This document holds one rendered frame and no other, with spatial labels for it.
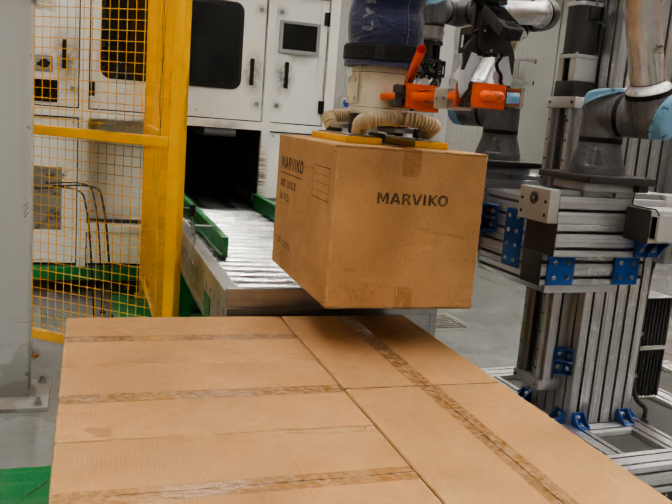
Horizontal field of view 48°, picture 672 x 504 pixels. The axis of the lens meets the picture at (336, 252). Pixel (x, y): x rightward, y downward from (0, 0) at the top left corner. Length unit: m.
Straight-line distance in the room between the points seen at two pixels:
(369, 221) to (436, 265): 0.22
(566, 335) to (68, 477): 1.68
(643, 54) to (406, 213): 0.71
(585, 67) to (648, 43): 0.42
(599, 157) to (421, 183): 0.54
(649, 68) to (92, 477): 1.57
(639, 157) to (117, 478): 1.81
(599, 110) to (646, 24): 0.26
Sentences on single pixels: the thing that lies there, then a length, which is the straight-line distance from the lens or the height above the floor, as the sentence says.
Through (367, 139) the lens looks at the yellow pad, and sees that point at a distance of 1.97.
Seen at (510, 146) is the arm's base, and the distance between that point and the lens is 2.57.
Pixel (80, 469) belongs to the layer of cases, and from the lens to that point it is 1.33.
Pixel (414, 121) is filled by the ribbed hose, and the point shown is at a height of 1.14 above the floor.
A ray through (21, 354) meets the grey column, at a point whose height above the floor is 0.19.
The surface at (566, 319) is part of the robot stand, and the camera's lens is 2.51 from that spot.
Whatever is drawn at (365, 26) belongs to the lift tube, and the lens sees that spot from 2.08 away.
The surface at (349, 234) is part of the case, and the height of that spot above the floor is 0.86.
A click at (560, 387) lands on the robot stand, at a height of 0.34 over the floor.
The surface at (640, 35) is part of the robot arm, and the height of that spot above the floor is 1.39.
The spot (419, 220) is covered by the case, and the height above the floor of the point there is 0.90.
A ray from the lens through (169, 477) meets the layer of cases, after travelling 1.30.
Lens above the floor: 1.14
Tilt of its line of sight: 10 degrees down
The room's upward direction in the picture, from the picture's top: 5 degrees clockwise
